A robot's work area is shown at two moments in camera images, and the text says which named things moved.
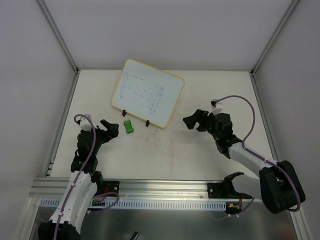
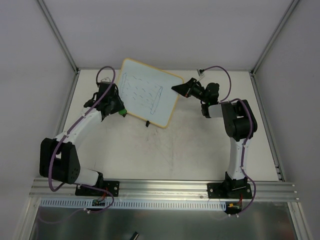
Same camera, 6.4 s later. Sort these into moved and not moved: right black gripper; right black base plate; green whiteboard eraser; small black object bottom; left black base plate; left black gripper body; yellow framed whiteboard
Moved: left black gripper body; right black gripper; green whiteboard eraser
Not moved: small black object bottom; right black base plate; yellow framed whiteboard; left black base plate
